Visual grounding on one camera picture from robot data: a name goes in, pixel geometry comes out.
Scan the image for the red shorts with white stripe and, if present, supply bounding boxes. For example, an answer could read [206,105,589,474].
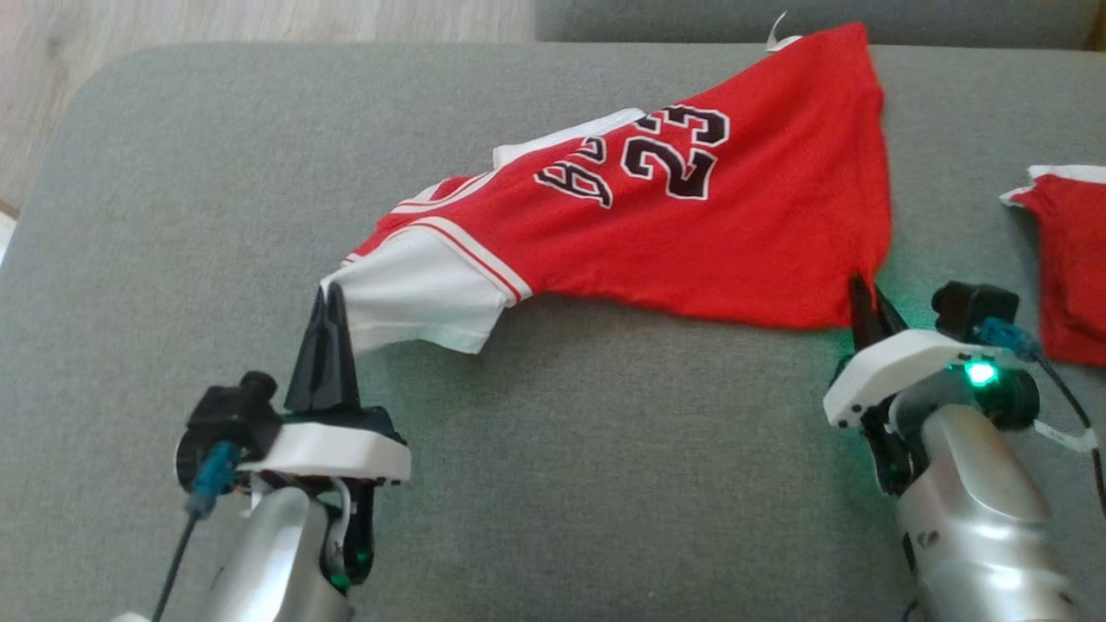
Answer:
[1000,163,1106,369]

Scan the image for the grey sofa seat cushion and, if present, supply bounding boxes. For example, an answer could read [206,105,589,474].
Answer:
[533,0,1103,51]

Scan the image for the left cable with blue connector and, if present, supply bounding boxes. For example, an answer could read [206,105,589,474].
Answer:
[150,440,244,622]

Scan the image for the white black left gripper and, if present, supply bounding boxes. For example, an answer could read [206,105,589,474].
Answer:
[238,283,412,593]

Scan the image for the red basketball jersey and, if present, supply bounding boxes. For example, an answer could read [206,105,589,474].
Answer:
[320,12,893,356]

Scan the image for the right cable with blue connector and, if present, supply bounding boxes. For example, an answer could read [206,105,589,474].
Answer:
[975,316,1106,521]

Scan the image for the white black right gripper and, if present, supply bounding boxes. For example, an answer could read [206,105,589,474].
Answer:
[823,274,1025,498]

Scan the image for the cable with blue connector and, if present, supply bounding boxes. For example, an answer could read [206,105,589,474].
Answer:
[975,316,1106,521]
[150,440,244,622]

